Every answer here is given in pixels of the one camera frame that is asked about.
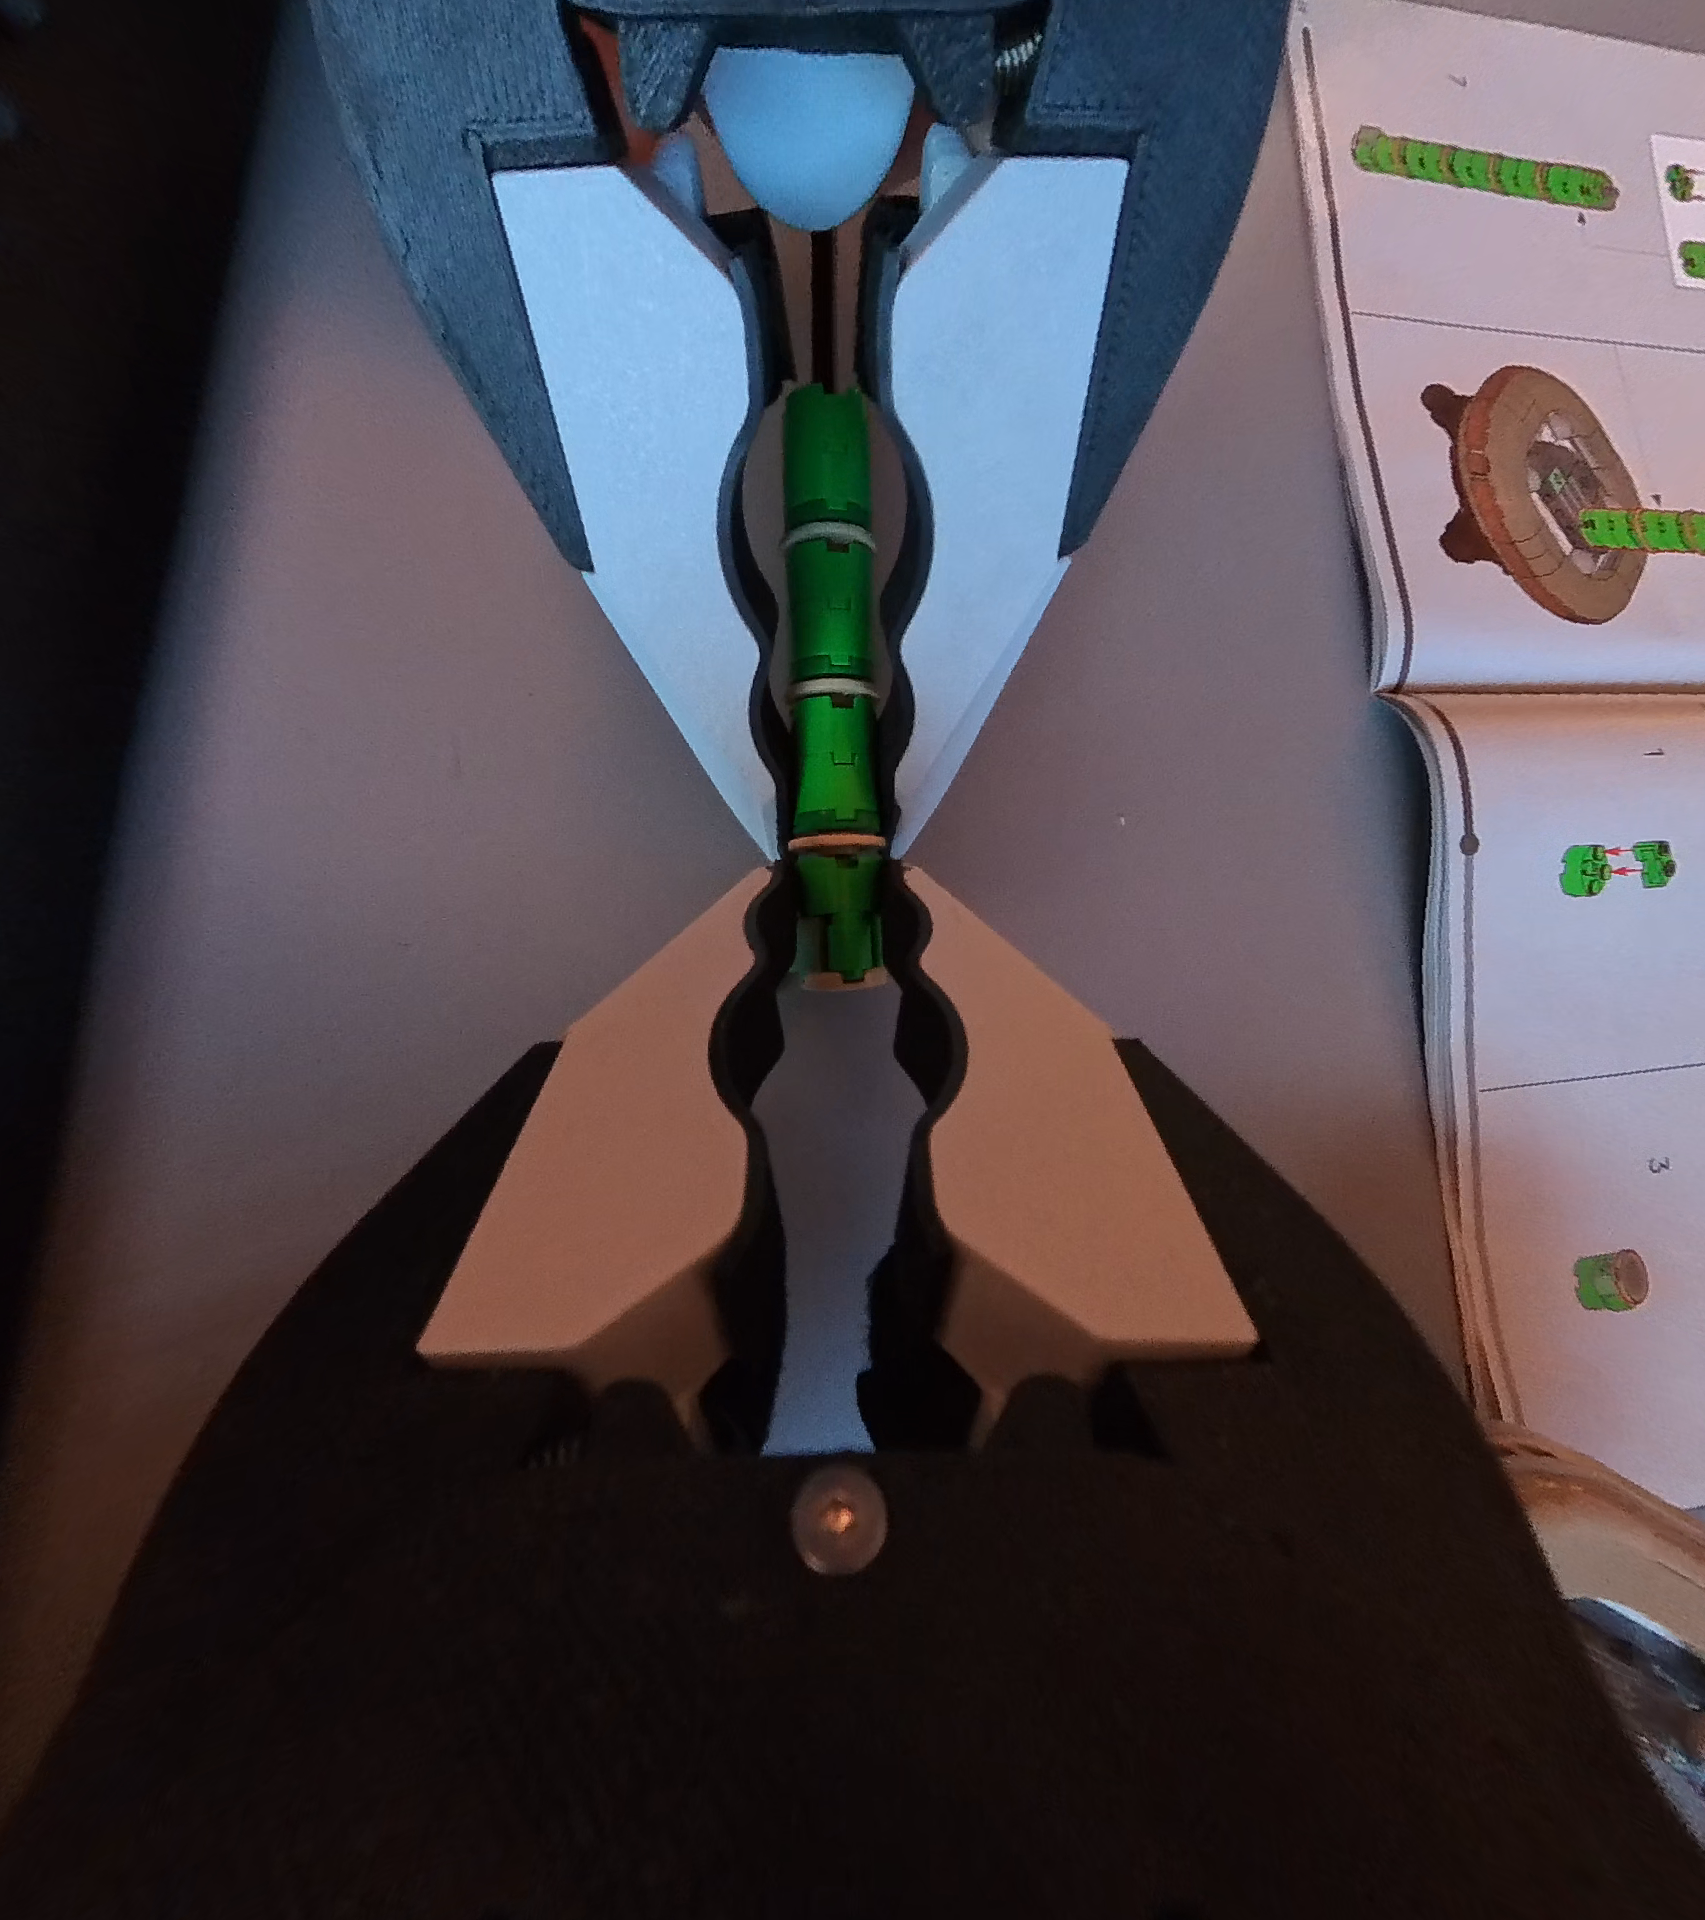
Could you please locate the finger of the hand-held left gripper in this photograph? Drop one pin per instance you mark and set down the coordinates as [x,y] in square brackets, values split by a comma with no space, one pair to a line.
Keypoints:
[1009,374]
[628,374]

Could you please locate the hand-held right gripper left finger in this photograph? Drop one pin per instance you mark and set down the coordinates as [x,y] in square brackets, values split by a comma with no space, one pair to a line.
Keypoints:
[613,1201]

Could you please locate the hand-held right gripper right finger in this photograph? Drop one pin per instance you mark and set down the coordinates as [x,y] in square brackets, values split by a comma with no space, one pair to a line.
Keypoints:
[1077,1201]

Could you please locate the green segmented rod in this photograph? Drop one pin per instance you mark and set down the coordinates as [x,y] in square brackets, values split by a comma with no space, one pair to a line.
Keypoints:
[829,464]

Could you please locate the grey desk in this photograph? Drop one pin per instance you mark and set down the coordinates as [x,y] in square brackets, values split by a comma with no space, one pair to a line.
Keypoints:
[417,901]

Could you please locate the open instruction booklet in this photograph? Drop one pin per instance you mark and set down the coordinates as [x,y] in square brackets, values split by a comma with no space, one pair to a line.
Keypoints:
[1587,960]

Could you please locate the black studded mat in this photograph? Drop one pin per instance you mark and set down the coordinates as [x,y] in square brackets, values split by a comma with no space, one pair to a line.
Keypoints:
[12,601]

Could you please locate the round silver object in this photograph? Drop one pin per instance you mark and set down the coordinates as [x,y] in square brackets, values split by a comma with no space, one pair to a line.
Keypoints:
[1632,1544]

